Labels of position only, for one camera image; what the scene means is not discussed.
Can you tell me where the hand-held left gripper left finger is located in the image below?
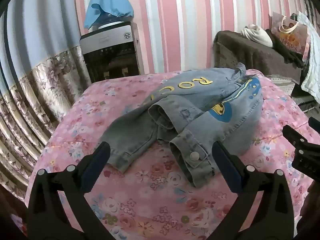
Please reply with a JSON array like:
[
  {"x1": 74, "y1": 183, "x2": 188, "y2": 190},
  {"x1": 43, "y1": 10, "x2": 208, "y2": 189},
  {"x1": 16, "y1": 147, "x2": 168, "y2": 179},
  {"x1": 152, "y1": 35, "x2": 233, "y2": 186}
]
[{"x1": 27, "y1": 141, "x2": 112, "y2": 240}]

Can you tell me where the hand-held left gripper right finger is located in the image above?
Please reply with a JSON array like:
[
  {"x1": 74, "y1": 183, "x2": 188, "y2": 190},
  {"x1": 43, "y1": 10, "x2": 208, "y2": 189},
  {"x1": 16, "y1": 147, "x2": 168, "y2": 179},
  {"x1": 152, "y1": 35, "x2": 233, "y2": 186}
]
[{"x1": 211, "y1": 141, "x2": 294, "y2": 240}]

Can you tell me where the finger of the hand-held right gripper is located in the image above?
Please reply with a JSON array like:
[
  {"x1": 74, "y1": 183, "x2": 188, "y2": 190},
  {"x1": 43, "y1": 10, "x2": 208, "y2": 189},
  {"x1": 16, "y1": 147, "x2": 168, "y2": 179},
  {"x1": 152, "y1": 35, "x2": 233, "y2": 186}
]
[
  {"x1": 282, "y1": 124, "x2": 320, "y2": 155},
  {"x1": 308, "y1": 117, "x2": 320, "y2": 131}
]

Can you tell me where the printed denim jacket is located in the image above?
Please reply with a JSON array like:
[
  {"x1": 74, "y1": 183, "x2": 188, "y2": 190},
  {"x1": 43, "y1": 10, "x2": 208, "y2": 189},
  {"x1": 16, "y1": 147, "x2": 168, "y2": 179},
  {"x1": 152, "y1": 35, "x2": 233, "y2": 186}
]
[{"x1": 99, "y1": 62, "x2": 263, "y2": 188}]

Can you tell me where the dark low bench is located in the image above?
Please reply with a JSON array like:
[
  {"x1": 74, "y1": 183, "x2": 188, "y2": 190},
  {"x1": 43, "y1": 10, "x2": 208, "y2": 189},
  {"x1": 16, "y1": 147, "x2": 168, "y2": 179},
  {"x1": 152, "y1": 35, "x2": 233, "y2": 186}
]
[{"x1": 291, "y1": 85, "x2": 320, "y2": 113}]

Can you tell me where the grey patterned furniture cover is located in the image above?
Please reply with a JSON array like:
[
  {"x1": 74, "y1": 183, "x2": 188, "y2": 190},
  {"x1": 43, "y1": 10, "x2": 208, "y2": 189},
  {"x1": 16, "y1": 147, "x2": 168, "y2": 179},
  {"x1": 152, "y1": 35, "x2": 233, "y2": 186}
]
[{"x1": 268, "y1": 74, "x2": 304, "y2": 96}]

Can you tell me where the white quilt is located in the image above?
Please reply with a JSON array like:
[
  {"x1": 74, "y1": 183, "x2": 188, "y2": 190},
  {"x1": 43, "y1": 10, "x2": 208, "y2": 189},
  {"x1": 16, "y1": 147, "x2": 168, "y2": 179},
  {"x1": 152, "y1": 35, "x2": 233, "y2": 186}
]
[{"x1": 296, "y1": 10, "x2": 320, "y2": 97}]

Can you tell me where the pink floral bed sheet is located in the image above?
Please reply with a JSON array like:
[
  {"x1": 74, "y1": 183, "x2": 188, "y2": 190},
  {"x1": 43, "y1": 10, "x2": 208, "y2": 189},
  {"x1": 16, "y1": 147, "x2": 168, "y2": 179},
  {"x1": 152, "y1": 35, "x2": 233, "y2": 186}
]
[{"x1": 24, "y1": 70, "x2": 320, "y2": 240}]

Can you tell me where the black cloth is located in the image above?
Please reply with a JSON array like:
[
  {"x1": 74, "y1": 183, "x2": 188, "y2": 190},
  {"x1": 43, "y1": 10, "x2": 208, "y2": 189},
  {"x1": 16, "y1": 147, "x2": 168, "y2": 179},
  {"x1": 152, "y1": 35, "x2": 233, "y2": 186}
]
[{"x1": 265, "y1": 29, "x2": 310, "y2": 68}]

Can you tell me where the floral gift bag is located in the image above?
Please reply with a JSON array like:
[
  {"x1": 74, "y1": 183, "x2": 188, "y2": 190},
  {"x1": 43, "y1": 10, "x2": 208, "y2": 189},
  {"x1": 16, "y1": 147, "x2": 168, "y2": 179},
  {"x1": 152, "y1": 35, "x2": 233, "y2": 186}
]
[{"x1": 269, "y1": 12, "x2": 312, "y2": 55}]

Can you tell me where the brown blanket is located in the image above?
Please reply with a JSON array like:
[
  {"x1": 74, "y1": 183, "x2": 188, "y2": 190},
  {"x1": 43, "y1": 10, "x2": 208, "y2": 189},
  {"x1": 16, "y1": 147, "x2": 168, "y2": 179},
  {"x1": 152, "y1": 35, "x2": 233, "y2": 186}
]
[{"x1": 214, "y1": 30, "x2": 304, "y2": 84}]

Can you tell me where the blue curtain with floral band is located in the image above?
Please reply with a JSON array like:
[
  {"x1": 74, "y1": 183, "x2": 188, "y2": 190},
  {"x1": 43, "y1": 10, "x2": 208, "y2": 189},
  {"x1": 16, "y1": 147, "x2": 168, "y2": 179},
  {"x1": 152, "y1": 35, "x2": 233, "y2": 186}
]
[{"x1": 0, "y1": 0, "x2": 92, "y2": 202}]

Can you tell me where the white folded cloth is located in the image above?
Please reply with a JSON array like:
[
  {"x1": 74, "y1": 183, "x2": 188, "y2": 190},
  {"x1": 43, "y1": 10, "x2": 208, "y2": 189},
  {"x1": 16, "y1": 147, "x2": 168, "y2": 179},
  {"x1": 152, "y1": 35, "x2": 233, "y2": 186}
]
[{"x1": 241, "y1": 24, "x2": 273, "y2": 48}]

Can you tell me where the grey water dispenser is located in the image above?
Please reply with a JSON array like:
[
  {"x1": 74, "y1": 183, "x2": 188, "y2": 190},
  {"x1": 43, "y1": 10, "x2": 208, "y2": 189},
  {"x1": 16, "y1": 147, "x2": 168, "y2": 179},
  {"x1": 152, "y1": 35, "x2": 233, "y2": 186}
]
[{"x1": 79, "y1": 21, "x2": 145, "y2": 83}]

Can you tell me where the blue cloth cover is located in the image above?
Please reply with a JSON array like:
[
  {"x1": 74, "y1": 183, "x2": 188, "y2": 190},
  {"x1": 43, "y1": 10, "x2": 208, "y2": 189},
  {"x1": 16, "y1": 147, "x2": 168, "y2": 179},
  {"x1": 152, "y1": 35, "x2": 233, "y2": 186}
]
[{"x1": 84, "y1": 0, "x2": 135, "y2": 30}]

